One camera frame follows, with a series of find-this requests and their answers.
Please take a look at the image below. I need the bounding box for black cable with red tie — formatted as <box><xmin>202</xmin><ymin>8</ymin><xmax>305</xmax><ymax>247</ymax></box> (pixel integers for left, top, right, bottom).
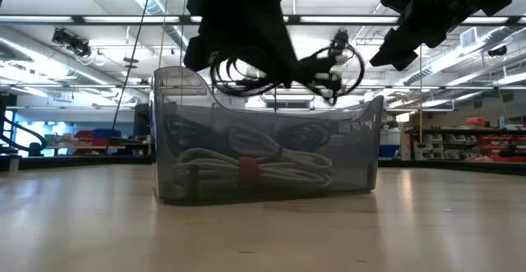
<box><xmin>209</xmin><ymin>28</ymin><xmax>367</xmax><ymax>107</ymax></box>

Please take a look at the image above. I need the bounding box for black curved hose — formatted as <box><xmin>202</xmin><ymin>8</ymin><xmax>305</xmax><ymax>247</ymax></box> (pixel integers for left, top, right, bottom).
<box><xmin>0</xmin><ymin>114</ymin><xmax>48</xmax><ymax>158</ymax></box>

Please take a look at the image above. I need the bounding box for blue storage bin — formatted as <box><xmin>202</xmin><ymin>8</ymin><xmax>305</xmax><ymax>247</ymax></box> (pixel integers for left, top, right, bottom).
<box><xmin>92</xmin><ymin>128</ymin><xmax>122</xmax><ymax>140</ymax></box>
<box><xmin>380</xmin><ymin>144</ymin><xmax>402</xmax><ymax>159</ymax></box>

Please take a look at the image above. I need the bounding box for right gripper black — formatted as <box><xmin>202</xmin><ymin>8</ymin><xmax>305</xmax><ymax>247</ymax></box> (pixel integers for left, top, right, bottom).
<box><xmin>369</xmin><ymin>0</ymin><xmax>526</xmax><ymax>71</ymax></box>

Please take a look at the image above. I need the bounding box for grey translucent plastic bin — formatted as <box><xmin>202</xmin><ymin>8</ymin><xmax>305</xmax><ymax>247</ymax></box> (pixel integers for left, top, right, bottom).
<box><xmin>149</xmin><ymin>65</ymin><xmax>385</xmax><ymax>205</ymax></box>

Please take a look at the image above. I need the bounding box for dark USB-C cable bundle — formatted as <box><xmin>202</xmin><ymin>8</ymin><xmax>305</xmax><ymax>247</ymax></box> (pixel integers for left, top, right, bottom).
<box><xmin>274</xmin><ymin>119</ymin><xmax>333</xmax><ymax>153</ymax></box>

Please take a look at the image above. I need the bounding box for short black USB-C cable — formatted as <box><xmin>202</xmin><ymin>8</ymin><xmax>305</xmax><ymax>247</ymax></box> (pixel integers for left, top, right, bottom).
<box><xmin>164</xmin><ymin>113</ymin><xmax>210</xmax><ymax>152</ymax></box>

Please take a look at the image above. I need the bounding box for white ceiling vent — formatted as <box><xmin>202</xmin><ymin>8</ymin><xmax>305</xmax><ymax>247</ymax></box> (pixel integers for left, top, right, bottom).
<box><xmin>459</xmin><ymin>27</ymin><xmax>478</xmax><ymax>49</ymax></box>

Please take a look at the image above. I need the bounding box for black monitor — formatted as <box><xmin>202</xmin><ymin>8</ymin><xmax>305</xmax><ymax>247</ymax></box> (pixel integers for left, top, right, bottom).
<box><xmin>133</xmin><ymin>103</ymin><xmax>151</xmax><ymax>137</ymax></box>

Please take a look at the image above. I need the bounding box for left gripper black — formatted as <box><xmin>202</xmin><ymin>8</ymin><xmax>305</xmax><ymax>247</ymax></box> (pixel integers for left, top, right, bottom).
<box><xmin>176</xmin><ymin>0</ymin><xmax>303</xmax><ymax>87</ymax></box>

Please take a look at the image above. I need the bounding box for black hanging cable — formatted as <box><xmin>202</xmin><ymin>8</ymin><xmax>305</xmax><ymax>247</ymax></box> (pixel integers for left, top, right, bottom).
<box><xmin>109</xmin><ymin>0</ymin><xmax>155</xmax><ymax>136</ymax></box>

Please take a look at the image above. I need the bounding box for shelf with storage bins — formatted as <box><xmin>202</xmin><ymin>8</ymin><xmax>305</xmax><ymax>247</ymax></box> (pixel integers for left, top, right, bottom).
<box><xmin>404</xmin><ymin>115</ymin><xmax>526</xmax><ymax>163</ymax></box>

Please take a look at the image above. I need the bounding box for white cable with red tie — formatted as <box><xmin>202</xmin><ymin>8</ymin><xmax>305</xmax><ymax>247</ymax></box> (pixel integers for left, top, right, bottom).
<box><xmin>170</xmin><ymin>146</ymin><xmax>336</xmax><ymax>191</ymax></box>

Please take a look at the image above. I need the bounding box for white USB-C cable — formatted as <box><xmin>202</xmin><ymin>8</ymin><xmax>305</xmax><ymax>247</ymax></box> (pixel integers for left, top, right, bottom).
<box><xmin>224</xmin><ymin>126</ymin><xmax>325</xmax><ymax>162</ymax></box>

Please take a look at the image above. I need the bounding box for black ceiling-mounted device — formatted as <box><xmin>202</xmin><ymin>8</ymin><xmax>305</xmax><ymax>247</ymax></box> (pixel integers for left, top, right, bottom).
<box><xmin>51</xmin><ymin>27</ymin><xmax>92</xmax><ymax>58</ymax></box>

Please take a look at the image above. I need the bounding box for silver ceiling duct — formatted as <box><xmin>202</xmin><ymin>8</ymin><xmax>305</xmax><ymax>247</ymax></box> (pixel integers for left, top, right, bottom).
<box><xmin>127</xmin><ymin>0</ymin><xmax>190</xmax><ymax>53</ymax></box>

